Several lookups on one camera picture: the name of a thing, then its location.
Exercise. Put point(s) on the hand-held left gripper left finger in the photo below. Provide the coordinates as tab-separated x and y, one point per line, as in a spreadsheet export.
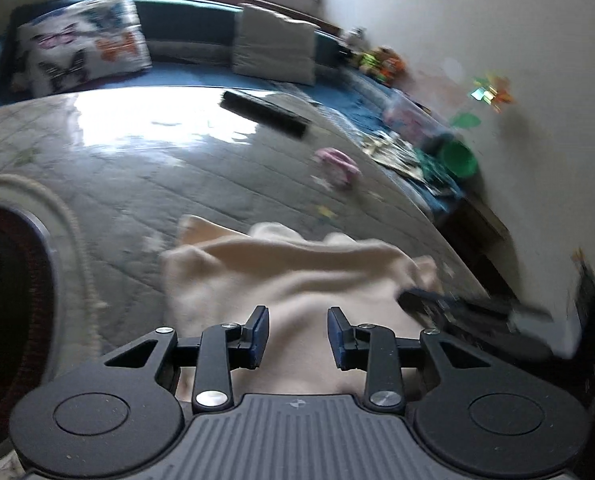
260	335

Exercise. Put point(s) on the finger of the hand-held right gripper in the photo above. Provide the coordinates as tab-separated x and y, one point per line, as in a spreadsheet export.
457	305
507	337

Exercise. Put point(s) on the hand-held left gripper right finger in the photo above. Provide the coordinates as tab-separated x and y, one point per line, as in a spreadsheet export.
338	337

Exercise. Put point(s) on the beige cloth garment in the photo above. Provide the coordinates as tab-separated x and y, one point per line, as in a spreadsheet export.
297	275

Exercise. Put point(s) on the brown wooden cabinet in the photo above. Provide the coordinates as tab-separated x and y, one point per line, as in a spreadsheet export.
482	235

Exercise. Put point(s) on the green plastic bowl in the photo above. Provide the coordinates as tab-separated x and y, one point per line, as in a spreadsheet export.
460	159

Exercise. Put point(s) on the pile of printed papers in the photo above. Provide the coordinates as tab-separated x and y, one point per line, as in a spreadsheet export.
402	157

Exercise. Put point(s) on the small pink item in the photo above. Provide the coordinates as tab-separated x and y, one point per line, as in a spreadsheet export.
337	160

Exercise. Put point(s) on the green round disc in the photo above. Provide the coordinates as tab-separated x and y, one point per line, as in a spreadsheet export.
465	120

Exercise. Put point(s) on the clear plastic container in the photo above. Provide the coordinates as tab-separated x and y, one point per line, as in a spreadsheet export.
410	117

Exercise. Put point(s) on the colourful pinwheel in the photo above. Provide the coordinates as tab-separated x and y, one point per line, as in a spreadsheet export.
492	92

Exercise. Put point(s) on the long black remote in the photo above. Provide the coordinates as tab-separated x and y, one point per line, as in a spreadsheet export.
265	112

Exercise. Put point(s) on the round glass turntable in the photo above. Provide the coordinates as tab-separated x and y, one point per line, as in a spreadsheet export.
12	310

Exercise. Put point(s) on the pile of plush toys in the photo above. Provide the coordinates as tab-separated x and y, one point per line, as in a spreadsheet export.
380	62

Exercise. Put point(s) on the beige cushion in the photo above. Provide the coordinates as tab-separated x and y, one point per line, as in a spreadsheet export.
275	45

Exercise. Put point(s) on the teal sofa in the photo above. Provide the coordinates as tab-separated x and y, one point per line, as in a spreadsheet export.
187	30

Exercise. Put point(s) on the butterfly print pillow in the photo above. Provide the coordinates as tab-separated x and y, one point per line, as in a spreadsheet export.
84	45

